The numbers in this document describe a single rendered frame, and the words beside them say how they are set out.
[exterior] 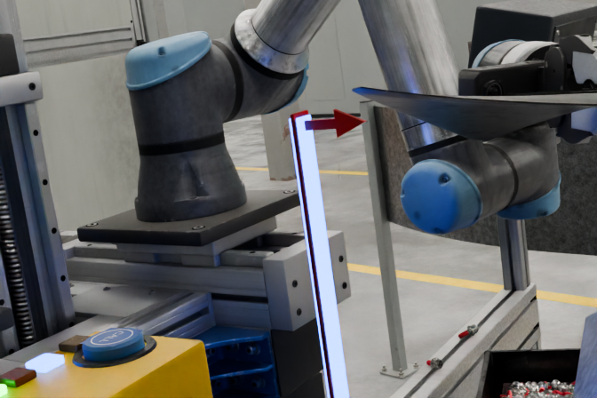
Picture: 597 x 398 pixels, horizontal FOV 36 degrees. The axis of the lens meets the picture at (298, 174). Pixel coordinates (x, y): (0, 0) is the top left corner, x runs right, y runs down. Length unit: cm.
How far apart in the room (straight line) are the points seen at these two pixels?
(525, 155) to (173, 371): 52
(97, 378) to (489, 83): 44
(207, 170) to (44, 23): 143
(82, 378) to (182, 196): 62
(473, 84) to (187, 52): 47
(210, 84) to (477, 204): 44
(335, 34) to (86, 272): 1008
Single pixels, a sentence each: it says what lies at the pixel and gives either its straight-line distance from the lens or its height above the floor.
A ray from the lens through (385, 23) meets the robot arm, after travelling 93.
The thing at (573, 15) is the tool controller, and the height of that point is 122.
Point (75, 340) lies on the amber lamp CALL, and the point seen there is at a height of 108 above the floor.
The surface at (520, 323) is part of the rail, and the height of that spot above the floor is 83.
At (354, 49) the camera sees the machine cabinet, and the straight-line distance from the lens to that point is 1113.
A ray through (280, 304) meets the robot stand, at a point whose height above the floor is 94.
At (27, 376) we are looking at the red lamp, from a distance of 61.
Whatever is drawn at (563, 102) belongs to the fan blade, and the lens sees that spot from 63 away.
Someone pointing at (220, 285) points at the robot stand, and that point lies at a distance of 117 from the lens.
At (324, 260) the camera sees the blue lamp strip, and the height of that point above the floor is 106.
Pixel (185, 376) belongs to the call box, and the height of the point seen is 106.
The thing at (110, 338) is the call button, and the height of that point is 108.
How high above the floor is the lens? 127
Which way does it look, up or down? 9 degrees down
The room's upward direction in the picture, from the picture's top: 8 degrees counter-clockwise
